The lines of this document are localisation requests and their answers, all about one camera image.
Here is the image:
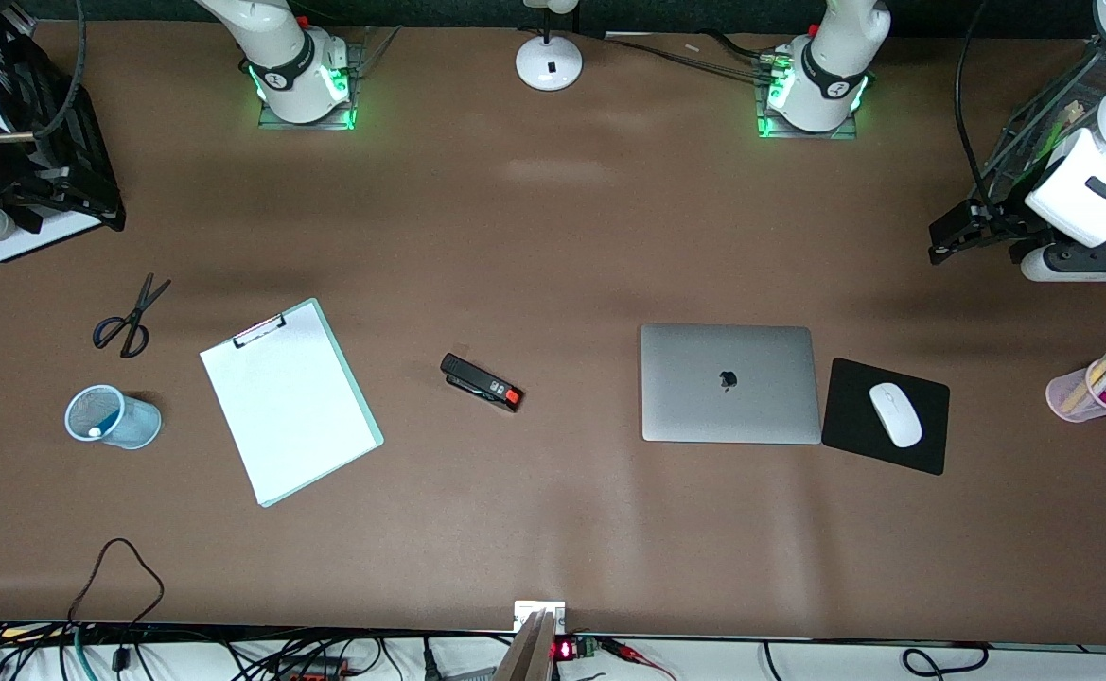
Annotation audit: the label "blue mesh pen cup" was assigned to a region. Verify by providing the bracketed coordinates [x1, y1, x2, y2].
[64, 384, 163, 450]

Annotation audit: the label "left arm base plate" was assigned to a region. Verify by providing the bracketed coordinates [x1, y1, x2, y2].
[755, 52, 859, 142]

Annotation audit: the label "black coiled cable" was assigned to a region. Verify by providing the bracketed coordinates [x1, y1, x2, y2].
[901, 643, 991, 679]

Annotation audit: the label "pink pen cup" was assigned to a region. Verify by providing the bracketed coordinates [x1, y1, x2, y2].
[1045, 355, 1106, 423]

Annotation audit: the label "black looped cable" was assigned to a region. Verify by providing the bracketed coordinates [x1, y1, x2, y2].
[67, 537, 167, 627]

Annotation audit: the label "yellow wooden ruler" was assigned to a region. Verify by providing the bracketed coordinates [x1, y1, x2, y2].
[1061, 358, 1106, 413]

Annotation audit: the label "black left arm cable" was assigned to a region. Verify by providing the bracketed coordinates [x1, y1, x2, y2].
[954, 0, 1003, 223]

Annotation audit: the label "blue marker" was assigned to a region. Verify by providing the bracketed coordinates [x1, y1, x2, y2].
[87, 388, 125, 441]

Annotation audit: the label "black stapler with red end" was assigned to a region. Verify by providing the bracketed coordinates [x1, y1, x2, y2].
[440, 353, 524, 413]

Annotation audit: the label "white lamp base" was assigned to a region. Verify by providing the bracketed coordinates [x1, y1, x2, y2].
[515, 0, 584, 93]

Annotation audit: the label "black mouse pad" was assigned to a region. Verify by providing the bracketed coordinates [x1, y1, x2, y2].
[821, 357, 951, 477]

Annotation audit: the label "black table cable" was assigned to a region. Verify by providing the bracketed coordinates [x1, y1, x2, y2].
[579, 30, 781, 84]

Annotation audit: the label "black scissors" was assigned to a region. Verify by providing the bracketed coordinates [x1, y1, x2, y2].
[92, 273, 173, 359]

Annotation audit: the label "black stacked paper tray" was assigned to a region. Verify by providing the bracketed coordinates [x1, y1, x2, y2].
[0, 0, 127, 265]

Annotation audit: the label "pale green clipboard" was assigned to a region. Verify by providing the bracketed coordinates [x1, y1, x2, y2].
[199, 297, 385, 509]

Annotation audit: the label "grey wire mesh tray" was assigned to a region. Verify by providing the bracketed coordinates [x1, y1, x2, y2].
[967, 47, 1106, 207]

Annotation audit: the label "silver laptop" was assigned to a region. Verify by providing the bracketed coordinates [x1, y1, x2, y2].
[641, 323, 824, 445]

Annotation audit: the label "white paper sheet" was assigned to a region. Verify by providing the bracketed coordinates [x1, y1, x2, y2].
[200, 305, 372, 505]

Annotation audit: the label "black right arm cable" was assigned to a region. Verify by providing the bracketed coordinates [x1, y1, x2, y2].
[32, 0, 88, 143]

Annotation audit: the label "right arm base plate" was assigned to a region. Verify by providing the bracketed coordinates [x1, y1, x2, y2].
[256, 40, 358, 131]

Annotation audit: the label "red wires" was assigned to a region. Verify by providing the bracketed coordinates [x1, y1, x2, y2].
[598, 637, 678, 681]

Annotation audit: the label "white computer mouse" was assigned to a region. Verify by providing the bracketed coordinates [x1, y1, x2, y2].
[869, 382, 923, 449]

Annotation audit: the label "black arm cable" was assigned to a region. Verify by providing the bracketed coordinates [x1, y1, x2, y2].
[32, 0, 88, 143]
[954, 0, 1003, 223]

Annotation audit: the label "green marker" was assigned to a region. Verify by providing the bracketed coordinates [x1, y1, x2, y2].
[1034, 121, 1071, 166]

